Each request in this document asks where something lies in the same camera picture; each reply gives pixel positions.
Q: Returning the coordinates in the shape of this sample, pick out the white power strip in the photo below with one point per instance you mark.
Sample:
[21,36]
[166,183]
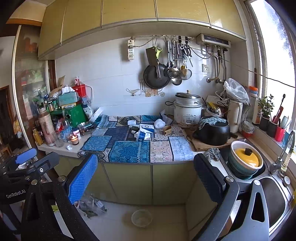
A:
[130,49]

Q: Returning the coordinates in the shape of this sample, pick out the hanging slotted ladle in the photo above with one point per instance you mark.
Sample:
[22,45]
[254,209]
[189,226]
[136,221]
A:
[172,71]

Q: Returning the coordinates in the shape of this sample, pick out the black hanging frying pan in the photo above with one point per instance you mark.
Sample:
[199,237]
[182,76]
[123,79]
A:
[151,78]

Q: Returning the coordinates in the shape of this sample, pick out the white electric kettle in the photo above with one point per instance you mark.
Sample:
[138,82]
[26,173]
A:
[235,109]

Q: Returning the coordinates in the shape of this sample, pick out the teal tissue box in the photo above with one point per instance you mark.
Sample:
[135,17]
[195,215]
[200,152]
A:
[68,98]

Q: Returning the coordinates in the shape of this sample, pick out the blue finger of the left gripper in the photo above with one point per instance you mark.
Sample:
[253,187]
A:
[26,156]

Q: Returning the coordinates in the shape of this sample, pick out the green metal box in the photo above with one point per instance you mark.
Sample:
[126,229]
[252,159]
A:
[74,115]

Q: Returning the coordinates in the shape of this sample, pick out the clear glass jar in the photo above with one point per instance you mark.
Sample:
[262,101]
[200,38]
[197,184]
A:
[58,140]

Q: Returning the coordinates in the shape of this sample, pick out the wall socket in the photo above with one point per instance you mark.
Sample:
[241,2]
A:
[205,68]

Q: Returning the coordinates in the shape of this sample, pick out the upper yellow cabinets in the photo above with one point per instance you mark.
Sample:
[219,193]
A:
[72,25]

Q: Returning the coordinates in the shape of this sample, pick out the patchwork blue table mat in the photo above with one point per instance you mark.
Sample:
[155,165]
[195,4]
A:
[113,140]

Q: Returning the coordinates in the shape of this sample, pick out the sink faucet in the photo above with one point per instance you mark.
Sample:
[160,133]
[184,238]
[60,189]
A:
[282,162]

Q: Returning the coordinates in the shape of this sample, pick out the red tin can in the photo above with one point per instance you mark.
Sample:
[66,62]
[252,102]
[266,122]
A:
[79,87]

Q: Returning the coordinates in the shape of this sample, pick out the black round pot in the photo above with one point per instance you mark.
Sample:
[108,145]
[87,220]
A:
[212,130]

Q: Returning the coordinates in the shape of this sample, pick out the yellow lid ceramic pot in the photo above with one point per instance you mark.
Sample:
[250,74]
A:
[245,154]

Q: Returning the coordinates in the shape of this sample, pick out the stacked bowls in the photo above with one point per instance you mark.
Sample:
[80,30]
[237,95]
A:
[247,129]

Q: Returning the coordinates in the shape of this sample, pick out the pink thermos bottle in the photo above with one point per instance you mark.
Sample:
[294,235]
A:
[47,127]

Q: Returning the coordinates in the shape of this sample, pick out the red cup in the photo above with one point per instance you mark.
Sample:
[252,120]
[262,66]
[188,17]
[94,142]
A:
[280,133]

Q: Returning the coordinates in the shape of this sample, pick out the grey dish rag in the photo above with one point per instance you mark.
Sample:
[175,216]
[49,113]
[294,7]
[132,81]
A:
[212,154]

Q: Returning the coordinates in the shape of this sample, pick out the white tissue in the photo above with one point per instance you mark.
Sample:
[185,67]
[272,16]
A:
[142,136]

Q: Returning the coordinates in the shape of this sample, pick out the white rice cooker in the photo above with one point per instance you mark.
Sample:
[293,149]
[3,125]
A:
[187,109]

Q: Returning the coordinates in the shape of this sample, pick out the small brown cardboard box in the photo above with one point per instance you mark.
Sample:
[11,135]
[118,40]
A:
[167,130]

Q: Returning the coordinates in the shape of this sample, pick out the hanging mesh strainer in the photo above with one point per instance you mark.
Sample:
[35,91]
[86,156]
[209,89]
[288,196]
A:
[185,74]

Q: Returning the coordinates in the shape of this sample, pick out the clear plastic trash cup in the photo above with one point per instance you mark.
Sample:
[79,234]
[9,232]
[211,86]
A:
[141,218]

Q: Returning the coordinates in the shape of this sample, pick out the clear plastic bag on floor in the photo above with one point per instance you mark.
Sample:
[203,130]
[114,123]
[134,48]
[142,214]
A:
[90,206]

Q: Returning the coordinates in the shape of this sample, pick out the hanging cleaver knife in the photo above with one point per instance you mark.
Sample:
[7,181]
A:
[153,60]

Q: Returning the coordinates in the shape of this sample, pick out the lower yellow cabinet doors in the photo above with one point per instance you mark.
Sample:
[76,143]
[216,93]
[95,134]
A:
[171,192]

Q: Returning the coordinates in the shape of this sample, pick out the wall water heater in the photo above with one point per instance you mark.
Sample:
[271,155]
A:
[203,39]

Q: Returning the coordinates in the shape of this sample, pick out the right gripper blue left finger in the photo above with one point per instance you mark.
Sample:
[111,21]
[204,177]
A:
[80,176]

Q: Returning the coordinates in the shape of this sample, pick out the blue white carton box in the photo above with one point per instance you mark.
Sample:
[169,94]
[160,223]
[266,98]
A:
[147,129]

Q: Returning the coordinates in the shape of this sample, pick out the wooden cutting board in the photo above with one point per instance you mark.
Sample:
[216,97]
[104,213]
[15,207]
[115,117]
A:
[197,146]

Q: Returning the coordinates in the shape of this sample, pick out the white plastic bag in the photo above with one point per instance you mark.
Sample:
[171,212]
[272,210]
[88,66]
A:
[236,91]

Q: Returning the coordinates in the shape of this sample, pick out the stainless steel sink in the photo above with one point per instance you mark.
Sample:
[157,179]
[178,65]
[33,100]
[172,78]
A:
[278,197]

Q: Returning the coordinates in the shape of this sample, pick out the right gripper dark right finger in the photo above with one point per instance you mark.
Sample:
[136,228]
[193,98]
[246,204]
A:
[211,178]

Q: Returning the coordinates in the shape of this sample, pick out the green colander basket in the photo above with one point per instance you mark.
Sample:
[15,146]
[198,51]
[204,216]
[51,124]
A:
[241,171]

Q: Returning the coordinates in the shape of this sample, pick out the small potted plant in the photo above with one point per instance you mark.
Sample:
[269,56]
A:
[266,105]

